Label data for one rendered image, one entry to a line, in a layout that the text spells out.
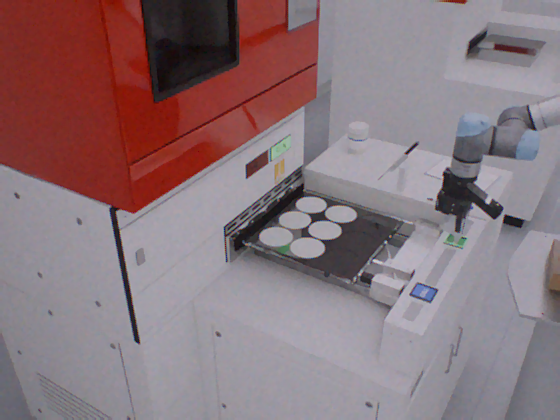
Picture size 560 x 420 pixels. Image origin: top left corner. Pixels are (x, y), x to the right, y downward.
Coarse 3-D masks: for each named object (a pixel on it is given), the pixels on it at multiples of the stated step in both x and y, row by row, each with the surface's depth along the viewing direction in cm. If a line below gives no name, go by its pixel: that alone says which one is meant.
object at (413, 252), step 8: (416, 232) 175; (408, 240) 171; (416, 240) 171; (424, 240) 171; (432, 240) 171; (408, 248) 168; (416, 248) 168; (424, 248) 168; (400, 256) 165; (408, 256) 165; (416, 256) 165; (424, 256) 165; (408, 264) 161; (416, 264) 161; (384, 272) 158; (400, 280) 155; (376, 296) 152; (384, 296) 150; (392, 296) 150; (392, 304) 150
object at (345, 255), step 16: (288, 208) 183; (352, 208) 183; (272, 224) 175; (352, 224) 175; (368, 224) 175; (384, 224) 175; (256, 240) 168; (320, 240) 168; (336, 240) 168; (352, 240) 168; (368, 240) 168; (320, 256) 161; (336, 256) 161; (352, 256) 161; (368, 256) 161; (336, 272) 155; (352, 272) 155
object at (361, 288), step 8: (264, 256) 173; (272, 256) 171; (280, 264) 171; (288, 264) 169; (304, 272) 167; (312, 272) 166; (328, 280) 164; (336, 280) 162; (352, 288) 160; (360, 288) 158; (368, 288) 157; (368, 296) 158
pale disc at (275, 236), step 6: (270, 228) 173; (276, 228) 173; (282, 228) 173; (264, 234) 171; (270, 234) 171; (276, 234) 171; (282, 234) 171; (288, 234) 171; (264, 240) 168; (270, 240) 168; (276, 240) 168; (282, 240) 168; (288, 240) 168
